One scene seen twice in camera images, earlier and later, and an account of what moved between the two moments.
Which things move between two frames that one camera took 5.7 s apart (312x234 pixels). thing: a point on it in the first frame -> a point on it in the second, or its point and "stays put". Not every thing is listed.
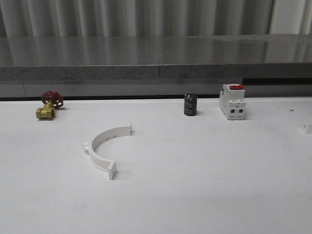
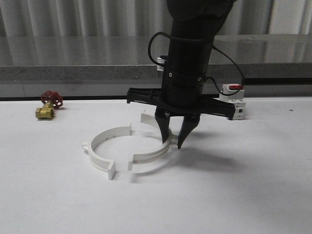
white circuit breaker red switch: [232, 101] stays put
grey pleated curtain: [111, 18] stays put
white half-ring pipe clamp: [306, 128] -> [149, 126]
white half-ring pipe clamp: [100, 137] stays put
